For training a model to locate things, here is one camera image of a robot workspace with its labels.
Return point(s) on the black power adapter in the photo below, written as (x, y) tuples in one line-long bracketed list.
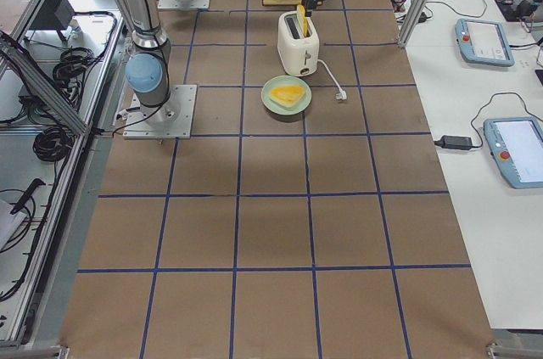
[(454, 142)]

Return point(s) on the yellow toast on plate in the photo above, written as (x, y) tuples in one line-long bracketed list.
[(287, 96)]

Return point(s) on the orange toast slice in toaster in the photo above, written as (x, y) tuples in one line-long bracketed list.
[(302, 19)]

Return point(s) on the far blue teach pendant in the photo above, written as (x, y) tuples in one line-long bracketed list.
[(483, 43)]

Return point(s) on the green plate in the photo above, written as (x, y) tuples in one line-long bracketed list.
[(285, 81)]

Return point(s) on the blue teach pendant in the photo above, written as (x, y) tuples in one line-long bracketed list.
[(516, 146), (483, 43)]

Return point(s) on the white toaster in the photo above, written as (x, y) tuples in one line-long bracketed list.
[(298, 53)]

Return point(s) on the black monitor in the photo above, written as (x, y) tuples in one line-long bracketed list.
[(54, 15)]

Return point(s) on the near blue teach pendant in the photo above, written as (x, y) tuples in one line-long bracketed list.
[(516, 146)]

